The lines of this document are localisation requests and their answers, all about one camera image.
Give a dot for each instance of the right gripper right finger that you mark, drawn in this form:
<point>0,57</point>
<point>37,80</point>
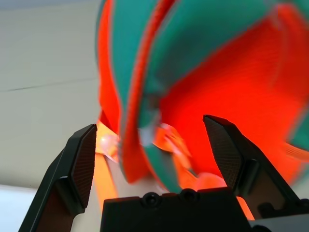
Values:
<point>241,157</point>

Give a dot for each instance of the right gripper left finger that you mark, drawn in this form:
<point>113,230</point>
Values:
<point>60,181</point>

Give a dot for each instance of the orange and teal backpack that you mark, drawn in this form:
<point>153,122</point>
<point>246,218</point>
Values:
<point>229,84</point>

